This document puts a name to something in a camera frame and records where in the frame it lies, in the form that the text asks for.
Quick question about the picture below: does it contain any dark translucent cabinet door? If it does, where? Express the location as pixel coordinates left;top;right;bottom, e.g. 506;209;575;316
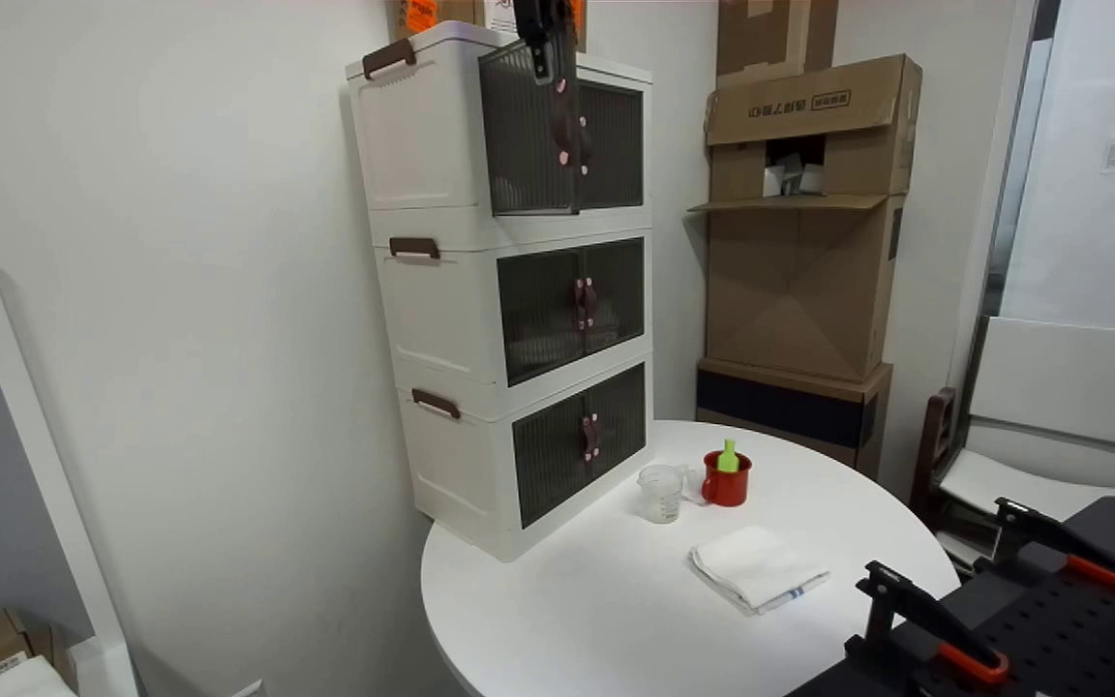
510;387;593;530
577;76;648;209
495;246;582;387
575;237;648;369
582;362;652;502
477;35;593;222

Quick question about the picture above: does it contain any white stacked plastic cabinet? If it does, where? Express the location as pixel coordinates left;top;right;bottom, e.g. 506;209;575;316
340;17;655;566

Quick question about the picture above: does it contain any cardboard box with open flap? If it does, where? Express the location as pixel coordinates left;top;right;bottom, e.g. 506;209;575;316
688;51;926;215

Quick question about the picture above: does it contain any cardboard box with orange labels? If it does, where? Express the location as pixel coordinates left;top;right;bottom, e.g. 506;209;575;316
399;0;589;55

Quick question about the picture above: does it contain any clear plastic cup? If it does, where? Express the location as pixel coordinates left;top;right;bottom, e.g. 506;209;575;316
634;459;687;525

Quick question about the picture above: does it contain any red mug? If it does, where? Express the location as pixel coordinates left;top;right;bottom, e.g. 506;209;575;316
699;450;754;511

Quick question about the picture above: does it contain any brown wooden stand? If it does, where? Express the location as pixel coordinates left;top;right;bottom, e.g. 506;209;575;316
915;383;963;502

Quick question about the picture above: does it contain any white folded cloth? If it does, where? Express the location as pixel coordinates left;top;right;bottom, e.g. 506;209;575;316
687;521;832;621

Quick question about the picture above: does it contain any round white table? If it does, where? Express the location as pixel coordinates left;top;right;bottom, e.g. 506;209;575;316
419;417;963;697

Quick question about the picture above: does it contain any white panel board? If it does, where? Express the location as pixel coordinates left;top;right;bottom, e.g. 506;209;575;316
940;315;1115;517

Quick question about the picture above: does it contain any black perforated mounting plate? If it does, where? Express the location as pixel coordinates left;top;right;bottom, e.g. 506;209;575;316
785;494;1115;697

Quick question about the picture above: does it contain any brown cabinet side handle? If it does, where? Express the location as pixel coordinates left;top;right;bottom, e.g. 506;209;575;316
357;35;419;86
406;383;466;427
382;233;447;266

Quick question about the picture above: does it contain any black clamp with orange handle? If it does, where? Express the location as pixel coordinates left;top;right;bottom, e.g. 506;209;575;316
993;494;1115;595
856;557;1014;688

